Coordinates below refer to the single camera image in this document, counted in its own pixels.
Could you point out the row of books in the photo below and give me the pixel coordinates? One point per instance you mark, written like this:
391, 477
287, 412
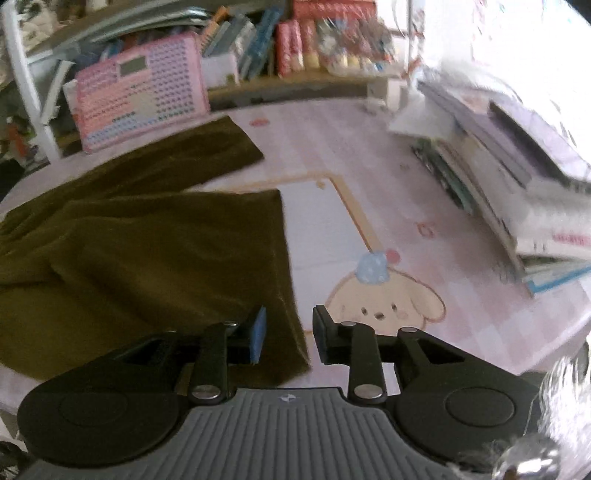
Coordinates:
258, 41

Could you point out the pink toy keyboard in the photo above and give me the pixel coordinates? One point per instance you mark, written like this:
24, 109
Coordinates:
138, 92

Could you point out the white fluffy trim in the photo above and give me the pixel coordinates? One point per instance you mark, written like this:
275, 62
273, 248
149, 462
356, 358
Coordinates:
565, 397

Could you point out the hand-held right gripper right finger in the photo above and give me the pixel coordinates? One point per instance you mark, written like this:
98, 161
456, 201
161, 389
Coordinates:
323, 337

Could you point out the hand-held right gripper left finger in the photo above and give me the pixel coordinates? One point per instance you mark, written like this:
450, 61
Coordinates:
259, 333

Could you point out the stack of books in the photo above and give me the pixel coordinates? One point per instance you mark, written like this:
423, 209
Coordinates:
498, 161

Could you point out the white and blue book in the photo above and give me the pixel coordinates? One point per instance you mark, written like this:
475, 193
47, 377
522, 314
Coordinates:
57, 92

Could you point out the wooden bookshelf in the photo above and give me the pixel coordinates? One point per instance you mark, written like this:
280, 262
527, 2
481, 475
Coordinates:
286, 87

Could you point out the small white box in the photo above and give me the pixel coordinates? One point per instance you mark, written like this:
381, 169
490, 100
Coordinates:
398, 93

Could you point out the olive brown pants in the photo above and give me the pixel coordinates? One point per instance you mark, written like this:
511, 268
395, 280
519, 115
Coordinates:
138, 254

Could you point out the white shelf frame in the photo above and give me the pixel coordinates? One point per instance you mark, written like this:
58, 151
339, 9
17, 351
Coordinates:
27, 83

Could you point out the silver round knob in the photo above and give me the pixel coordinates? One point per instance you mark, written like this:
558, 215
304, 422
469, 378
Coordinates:
526, 461

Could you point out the white cardboard box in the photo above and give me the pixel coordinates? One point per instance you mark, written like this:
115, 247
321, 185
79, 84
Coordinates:
220, 70

